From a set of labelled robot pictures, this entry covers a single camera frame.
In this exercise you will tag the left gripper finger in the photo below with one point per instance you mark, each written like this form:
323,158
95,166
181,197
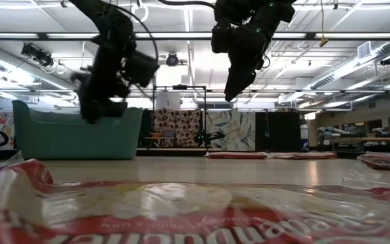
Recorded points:
91,108
113,109

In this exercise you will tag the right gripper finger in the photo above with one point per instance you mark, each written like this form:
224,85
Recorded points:
248,78
234,84

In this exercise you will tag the teal plastic basket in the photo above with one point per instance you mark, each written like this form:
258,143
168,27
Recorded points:
80,142

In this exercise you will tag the red Orville popcorn bag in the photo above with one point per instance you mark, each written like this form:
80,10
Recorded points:
303,155
181,217
388,162
237,155

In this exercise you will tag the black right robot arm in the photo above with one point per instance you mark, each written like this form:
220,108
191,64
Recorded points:
276,10

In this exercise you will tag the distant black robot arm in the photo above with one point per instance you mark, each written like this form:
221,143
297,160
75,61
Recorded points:
208,137

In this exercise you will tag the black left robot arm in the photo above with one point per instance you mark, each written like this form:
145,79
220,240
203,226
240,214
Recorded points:
100,20

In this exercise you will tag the leaf patterned curtain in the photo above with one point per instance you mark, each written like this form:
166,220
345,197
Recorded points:
235,130

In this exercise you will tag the black overhead crossbar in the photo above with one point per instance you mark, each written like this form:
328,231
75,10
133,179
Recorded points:
188,35

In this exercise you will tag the circle patterned curtain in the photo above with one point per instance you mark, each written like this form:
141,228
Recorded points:
178,127

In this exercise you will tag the distant wooden workbench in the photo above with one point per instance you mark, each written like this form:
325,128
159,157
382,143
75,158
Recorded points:
367,139

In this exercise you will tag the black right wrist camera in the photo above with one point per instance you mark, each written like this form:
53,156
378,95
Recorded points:
221,40

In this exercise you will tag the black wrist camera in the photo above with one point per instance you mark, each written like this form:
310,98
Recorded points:
142,69
221,40

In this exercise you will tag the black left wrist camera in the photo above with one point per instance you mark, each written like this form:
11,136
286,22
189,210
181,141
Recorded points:
142,69

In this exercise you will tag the distant black frame stand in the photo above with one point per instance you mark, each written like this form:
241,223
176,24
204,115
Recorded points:
204,112

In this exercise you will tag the black ceiling camera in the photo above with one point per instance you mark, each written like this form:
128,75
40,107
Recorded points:
172,59

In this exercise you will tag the silver ceiling duct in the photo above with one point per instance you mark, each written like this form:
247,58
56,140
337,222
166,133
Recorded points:
344,69

